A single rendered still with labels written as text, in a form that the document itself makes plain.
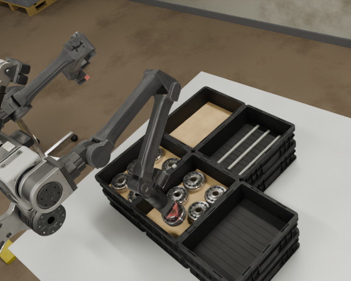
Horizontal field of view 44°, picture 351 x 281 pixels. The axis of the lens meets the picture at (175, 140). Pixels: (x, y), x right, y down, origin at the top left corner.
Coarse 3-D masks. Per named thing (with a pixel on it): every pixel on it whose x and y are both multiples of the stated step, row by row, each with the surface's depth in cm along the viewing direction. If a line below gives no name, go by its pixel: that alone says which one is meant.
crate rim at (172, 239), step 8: (184, 160) 202; (176, 168) 200; (216, 168) 194; (232, 176) 188; (232, 184) 185; (224, 192) 183; (216, 200) 181; (136, 208) 188; (208, 208) 179; (144, 216) 184; (200, 216) 177; (152, 224) 180; (192, 224) 176; (160, 232) 178; (184, 232) 174; (176, 240) 172
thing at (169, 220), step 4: (180, 204) 178; (180, 208) 177; (180, 212) 176; (164, 216) 178; (176, 216) 176; (180, 216) 175; (164, 220) 177; (168, 220) 177; (172, 220) 176; (176, 220) 175
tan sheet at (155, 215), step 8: (208, 176) 205; (208, 184) 202; (216, 184) 200; (192, 192) 200; (200, 192) 199; (192, 200) 197; (200, 200) 196; (152, 216) 196; (160, 216) 195; (160, 224) 192; (184, 224) 189; (168, 232) 188; (176, 232) 187
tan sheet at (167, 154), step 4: (164, 152) 223; (168, 152) 223; (164, 156) 221; (168, 156) 221; (172, 156) 220; (176, 156) 219; (164, 160) 219; (156, 164) 219; (160, 164) 218; (160, 168) 216; (124, 172) 220; (124, 192) 210; (128, 192) 210; (124, 196) 208; (128, 200) 206
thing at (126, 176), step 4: (116, 176) 215; (120, 176) 214; (124, 176) 214; (128, 176) 213; (112, 180) 214; (112, 184) 212; (116, 184) 211; (124, 184) 210; (116, 188) 209; (120, 188) 209
